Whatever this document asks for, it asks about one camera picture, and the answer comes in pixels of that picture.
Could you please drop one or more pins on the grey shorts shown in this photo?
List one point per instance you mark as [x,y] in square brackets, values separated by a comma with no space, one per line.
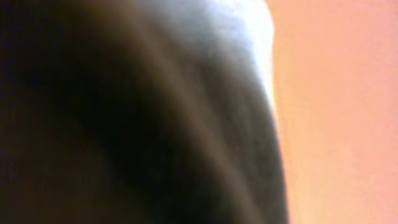
[139,112]

